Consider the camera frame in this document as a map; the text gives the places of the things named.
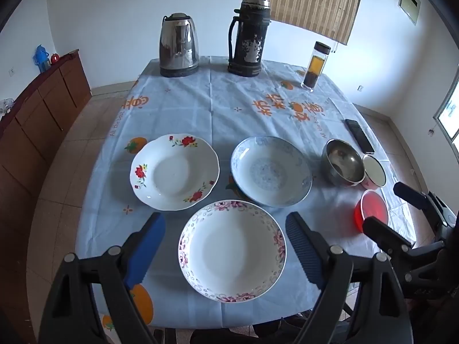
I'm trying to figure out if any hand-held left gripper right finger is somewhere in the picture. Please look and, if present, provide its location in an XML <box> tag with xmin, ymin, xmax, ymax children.
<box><xmin>285</xmin><ymin>211</ymin><xmax>414</xmax><ymax>344</ymax></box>

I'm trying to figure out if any red flower white plate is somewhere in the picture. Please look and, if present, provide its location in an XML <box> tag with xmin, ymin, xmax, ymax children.
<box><xmin>130</xmin><ymin>134</ymin><xmax>220</xmax><ymax>211</ymax></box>

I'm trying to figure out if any blue plastic bottle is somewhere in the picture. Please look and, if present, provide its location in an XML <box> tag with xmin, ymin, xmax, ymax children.
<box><xmin>33</xmin><ymin>45</ymin><xmax>50</xmax><ymax>73</ymax></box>

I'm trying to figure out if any black smartphone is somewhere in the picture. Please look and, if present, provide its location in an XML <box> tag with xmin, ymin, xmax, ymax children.
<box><xmin>345</xmin><ymin>118</ymin><xmax>376</xmax><ymax>154</ymax></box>

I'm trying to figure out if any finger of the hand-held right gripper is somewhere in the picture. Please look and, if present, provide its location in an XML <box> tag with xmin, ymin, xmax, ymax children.
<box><xmin>393</xmin><ymin>182</ymin><xmax>458</xmax><ymax>228</ymax></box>
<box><xmin>362</xmin><ymin>216</ymin><xmax>447</xmax><ymax>269</ymax></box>

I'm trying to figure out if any clear tea bottle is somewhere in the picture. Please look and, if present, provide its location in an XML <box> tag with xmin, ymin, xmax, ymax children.
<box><xmin>301</xmin><ymin>42</ymin><xmax>332</xmax><ymax>92</ymax></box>

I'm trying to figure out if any bamboo window blind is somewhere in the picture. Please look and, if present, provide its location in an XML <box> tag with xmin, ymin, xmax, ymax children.
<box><xmin>260</xmin><ymin>0</ymin><xmax>367</xmax><ymax>46</ymax></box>

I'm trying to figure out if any worn black thermos flask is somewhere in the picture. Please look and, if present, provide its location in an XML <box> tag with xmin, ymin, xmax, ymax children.
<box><xmin>227</xmin><ymin>0</ymin><xmax>272</xmax><ymax>78</ymax></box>

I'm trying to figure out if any wall electrical box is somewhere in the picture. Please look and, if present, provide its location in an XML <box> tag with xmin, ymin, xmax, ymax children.
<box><xmin>398</xmin><ymin>0</ymin><xmax>421</xmax><ymax>26</ymax></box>

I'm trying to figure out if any stainless steel bowl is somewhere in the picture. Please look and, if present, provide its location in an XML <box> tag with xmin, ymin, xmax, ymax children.
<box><xmin>322</xmin><ymin>138</ymin><xmax>366</xmax><ymax>187</ymax></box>

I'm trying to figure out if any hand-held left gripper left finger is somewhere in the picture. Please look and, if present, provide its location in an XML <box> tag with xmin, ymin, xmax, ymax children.
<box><xmin>39</xmin><ymin>212</ymin><xmax>166</xmax><ymax>344</ymax></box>

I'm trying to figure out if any pink flower rim plate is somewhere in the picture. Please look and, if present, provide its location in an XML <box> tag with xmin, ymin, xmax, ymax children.
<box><xmin>178</xmin><ymin>200</ymin><xmax>287</xmax><ymax>303</ymax></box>

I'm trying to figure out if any stainless steel electric kettle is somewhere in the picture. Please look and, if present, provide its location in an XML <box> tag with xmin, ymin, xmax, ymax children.
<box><xmin>159</xmin><ymin>12</ymin><xmax>200</xmax><ymax>78</ymax></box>

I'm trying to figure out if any white enamel bowl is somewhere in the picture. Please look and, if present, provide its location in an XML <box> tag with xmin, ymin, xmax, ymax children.
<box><xmin>360</xmin><ymin>153</ymin><xmax>387</xmax><ymax>190</ymax></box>

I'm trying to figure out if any window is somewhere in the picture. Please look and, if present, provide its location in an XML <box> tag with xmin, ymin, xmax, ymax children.
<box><xmin>433</xmin><ymin>68</ymin><xmax>459</xmax><ymax>151</ymax></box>

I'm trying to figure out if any red plastic bowl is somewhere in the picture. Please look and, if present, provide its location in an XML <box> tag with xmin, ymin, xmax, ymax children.
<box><xmin>354</xmin><ymin>189</ymin><xmax>390</xmax><ymax>233</ymax></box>

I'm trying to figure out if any brown wooden sideboard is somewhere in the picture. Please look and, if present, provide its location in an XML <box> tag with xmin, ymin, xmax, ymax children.
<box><xmin>0</xmin><ymin>49</ymin><xmax>93</xmax><ymax>344</ymax></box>

